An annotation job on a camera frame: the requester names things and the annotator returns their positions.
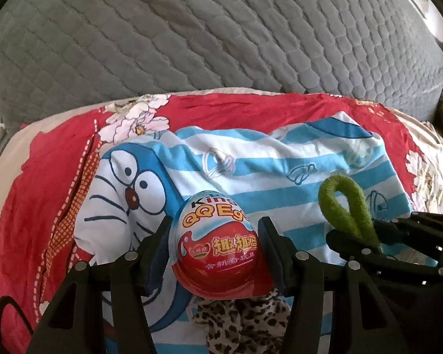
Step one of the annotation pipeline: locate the green fuzzy scrunchie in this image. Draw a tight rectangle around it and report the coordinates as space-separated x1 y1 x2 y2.
317 175 380 248

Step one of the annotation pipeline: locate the leopard print scrunchie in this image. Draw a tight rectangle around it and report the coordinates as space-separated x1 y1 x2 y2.
190 292 291 353

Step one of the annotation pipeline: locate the red surprise egg toy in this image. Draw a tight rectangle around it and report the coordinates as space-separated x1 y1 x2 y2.
169 190 273 300

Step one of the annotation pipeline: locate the red floral quilt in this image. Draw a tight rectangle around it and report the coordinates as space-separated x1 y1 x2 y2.
0 90 443 353

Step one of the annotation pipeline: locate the blue striped Doraemon cloth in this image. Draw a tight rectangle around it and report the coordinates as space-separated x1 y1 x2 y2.
74 112 415 353

